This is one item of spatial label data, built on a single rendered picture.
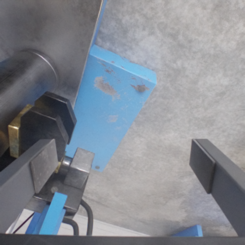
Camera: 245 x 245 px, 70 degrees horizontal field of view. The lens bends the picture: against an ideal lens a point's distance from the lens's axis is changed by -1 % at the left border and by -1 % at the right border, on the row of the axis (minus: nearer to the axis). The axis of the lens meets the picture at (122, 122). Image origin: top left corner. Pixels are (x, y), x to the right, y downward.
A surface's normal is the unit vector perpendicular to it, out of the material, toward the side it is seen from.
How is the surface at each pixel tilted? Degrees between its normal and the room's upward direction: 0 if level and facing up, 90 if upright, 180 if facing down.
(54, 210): 50
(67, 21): 0
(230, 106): 0
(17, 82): 90
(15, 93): 90
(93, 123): 0
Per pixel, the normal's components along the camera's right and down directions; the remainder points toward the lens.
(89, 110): -0.14, 0.65
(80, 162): 0.37, -0.66
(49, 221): 0.20, -0.10
